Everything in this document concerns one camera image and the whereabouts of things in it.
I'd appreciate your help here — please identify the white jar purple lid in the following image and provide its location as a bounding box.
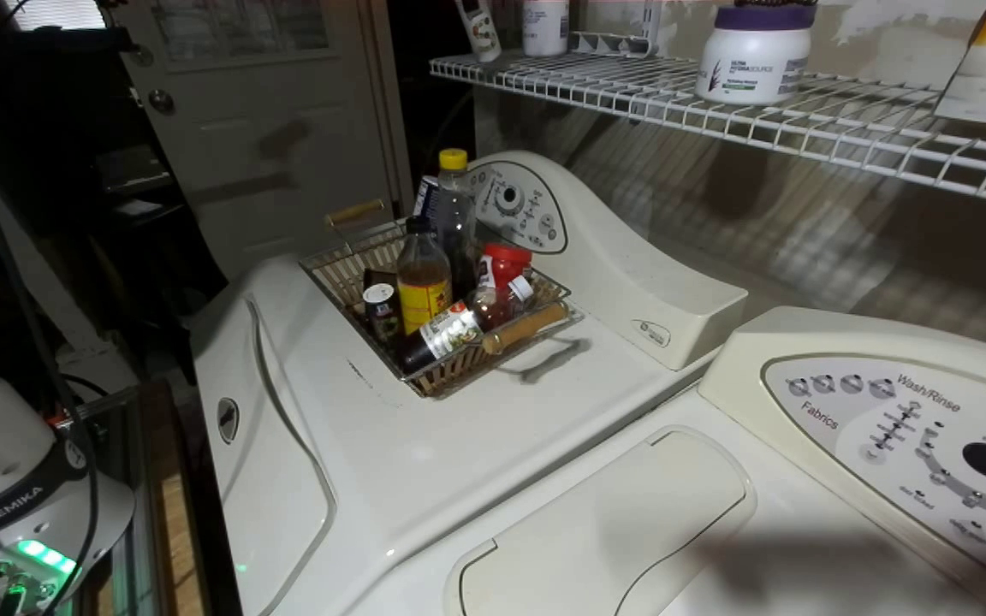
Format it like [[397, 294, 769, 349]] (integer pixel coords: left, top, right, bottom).
[[692, 0, 817, 106]]

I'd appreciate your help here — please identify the brown bottle white label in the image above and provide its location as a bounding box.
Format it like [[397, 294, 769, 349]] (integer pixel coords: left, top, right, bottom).
[[391, 298, 487, 375]]

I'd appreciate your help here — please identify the red white labelled container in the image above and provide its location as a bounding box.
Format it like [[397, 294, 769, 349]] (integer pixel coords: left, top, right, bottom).
[[472, 238, 541, 327]]

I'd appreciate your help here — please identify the white spray can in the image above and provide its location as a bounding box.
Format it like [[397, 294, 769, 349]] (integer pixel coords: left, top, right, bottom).
[[516, 0, 575, 63]]

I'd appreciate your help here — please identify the dark spice shaker white lid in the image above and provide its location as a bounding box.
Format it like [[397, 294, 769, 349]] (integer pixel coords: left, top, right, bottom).
[[358, 282, 404, 341]]

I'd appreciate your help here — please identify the dark blue round canister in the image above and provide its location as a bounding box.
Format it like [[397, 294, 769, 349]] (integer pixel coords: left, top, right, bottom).
[[407, 176, 447, 238]]

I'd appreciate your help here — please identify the black cable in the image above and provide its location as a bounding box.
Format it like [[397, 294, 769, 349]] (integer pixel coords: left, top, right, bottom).
[[42, 380, 108, 616]]

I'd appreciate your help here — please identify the wooden base platform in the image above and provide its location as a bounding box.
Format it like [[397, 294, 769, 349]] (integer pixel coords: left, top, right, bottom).
[[156, 469, 207, 616]]

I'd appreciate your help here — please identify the clear plastic container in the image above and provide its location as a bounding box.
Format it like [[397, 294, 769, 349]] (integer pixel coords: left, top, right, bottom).
[[567, 0, 676, 63]]

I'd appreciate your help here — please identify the yellow cap bottle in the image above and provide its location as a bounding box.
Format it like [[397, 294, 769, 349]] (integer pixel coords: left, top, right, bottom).
[[432, 144, 481, 302]]

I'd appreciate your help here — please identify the wicker basket with wire frame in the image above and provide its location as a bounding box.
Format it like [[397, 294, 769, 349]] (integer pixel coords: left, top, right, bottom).
[[300, 218, 592, 399]]

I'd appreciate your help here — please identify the amber bottle yellow label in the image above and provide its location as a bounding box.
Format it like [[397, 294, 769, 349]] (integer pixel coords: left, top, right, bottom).
[[395, 212, 457, 336]]

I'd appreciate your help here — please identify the white wire shelf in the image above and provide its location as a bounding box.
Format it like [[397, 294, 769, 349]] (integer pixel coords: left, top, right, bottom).
[[429, 47, 986, 217]]

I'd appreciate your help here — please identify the white panelled door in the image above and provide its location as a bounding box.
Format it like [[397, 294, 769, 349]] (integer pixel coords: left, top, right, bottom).
[[97, 0, 419, 283]]

